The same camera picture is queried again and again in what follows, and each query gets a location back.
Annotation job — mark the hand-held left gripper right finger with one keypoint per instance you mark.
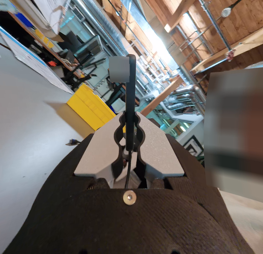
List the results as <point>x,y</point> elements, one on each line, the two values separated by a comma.
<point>160,153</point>

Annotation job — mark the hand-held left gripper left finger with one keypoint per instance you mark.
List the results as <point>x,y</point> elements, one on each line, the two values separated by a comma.
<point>98,153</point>

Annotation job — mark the yellow plastic bin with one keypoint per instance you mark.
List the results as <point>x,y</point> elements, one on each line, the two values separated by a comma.
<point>90,106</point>

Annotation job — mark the slim dark grey USB hub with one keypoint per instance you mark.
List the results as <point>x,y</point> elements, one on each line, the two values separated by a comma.
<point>130,93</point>

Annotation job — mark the grey desk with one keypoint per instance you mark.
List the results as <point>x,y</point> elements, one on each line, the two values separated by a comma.
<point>30,134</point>

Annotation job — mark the framed marker poster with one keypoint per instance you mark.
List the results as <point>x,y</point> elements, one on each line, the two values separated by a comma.
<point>194,146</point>

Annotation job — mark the black computer monitor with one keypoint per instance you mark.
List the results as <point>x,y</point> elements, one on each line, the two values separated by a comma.
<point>88,46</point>

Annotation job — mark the blue-bordered paper sheet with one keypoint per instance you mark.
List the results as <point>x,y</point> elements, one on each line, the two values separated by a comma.
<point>30,58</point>

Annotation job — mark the red sprinkler valve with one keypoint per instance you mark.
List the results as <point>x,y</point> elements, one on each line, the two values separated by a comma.
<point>230,55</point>

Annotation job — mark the small blue storage bins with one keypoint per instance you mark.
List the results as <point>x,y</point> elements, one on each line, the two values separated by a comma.
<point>23,18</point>

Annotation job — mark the white smoke detector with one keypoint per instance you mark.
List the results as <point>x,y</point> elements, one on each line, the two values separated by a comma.
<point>226,12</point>

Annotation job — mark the document stand with instruction sheet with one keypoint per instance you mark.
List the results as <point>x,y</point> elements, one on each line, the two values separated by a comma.
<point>41,7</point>

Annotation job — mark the long spiral ventilation duct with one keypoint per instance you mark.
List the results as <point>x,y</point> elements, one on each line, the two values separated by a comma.
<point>98,22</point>

